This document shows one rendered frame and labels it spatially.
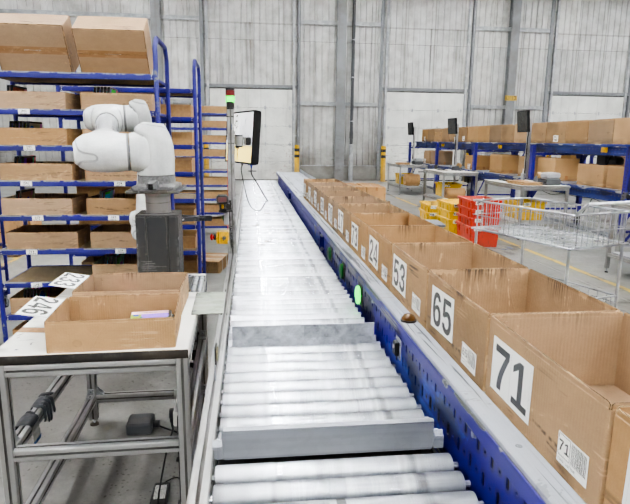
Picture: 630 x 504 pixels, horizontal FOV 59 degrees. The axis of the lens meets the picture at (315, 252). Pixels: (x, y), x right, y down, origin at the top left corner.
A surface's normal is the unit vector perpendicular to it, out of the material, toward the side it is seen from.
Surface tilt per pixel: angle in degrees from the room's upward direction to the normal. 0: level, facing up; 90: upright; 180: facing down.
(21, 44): 118
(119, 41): 123
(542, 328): 90
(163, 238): 90
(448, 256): 90
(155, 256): 90
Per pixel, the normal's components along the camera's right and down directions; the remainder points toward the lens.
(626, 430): -0.99, 0.01
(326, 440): 0.11, 0.20
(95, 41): 0.09, 0.70
